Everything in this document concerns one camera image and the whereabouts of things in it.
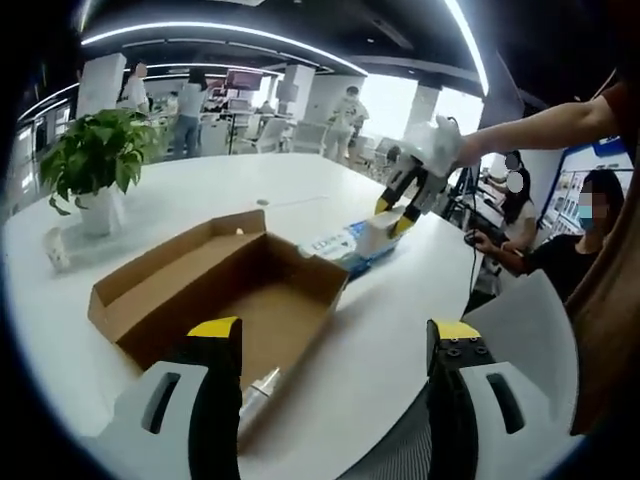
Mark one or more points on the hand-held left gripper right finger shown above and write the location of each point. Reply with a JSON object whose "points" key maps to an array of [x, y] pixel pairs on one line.
{"points": [[455, 400]]}

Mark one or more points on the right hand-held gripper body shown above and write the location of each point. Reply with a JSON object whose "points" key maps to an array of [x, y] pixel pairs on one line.
{"points": [[435, 150]]}

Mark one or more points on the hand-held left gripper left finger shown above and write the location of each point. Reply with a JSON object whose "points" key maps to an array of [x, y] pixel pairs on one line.
{"points": [[210, 400]]}

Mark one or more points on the clear spray bottle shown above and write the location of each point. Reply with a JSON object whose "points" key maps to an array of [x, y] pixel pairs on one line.
{"points": [[260, 400]]}

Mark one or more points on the white blue tissue pack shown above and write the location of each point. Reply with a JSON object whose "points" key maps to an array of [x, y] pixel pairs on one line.
{"points": [[382, 232]]}

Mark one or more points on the blue white wet wipes pack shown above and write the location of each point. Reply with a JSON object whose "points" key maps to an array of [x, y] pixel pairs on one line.
{"points": [[330, 247]]}

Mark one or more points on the brown cardboard shoe box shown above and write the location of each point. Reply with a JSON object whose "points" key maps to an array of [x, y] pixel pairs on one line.
{"points": [[165, 285]]}

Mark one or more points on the curved ceiling light strip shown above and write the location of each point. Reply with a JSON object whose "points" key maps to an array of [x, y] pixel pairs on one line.
{"points": [[467, 40], [225, 32]]}

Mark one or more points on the row of white office chairs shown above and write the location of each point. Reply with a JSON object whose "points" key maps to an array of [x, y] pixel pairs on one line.
{"points": [[280, 137]]}

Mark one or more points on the person's brown shirt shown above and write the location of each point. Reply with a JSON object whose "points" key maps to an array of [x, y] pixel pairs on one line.
{"points": [[610, 310]]}

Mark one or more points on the white paper cup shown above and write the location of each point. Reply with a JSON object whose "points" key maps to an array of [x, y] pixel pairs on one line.
{"points": [[57, 250]]}

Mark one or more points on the green plant in white pot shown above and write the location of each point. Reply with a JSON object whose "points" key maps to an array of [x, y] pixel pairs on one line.
{"points": [[95, 145]]}

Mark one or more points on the wall screen with red display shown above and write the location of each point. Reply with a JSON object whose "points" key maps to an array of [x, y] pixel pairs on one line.
{"points": [[244, 79]]}

